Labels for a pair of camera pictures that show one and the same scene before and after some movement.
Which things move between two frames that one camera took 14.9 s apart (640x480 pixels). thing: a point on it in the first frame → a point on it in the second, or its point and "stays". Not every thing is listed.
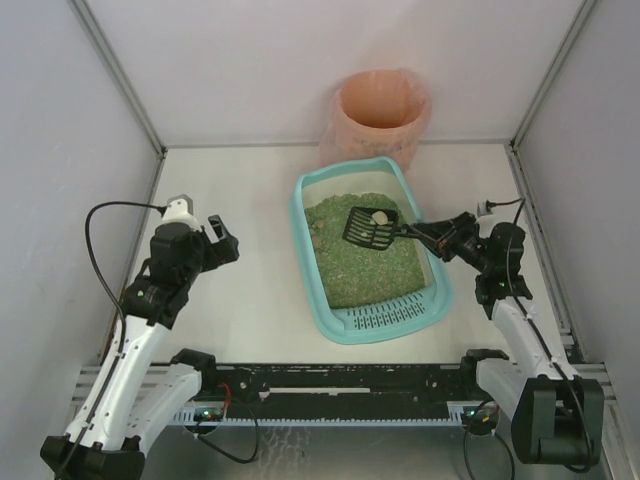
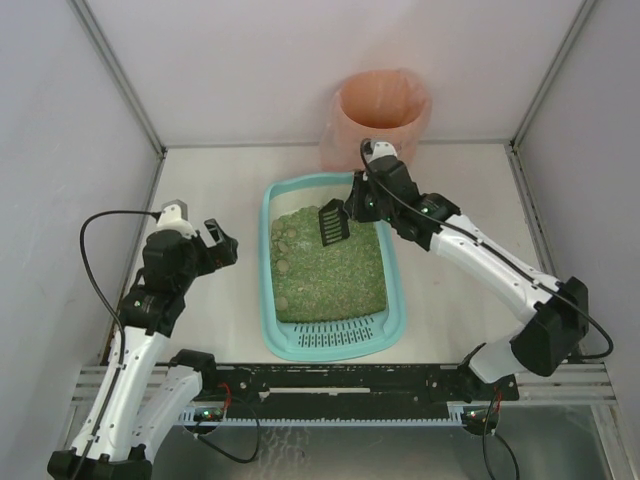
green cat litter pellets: x=354 y=273 → x=344 y=281
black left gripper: x=216 y=248 stays
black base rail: x=341 y=390 stays
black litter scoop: x=361 y=230 → x=334 y=222
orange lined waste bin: x=375 y=114 stays
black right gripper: x=447 y=240 → x=357 y=198
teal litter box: x=347 y=325 → x=324 y=340
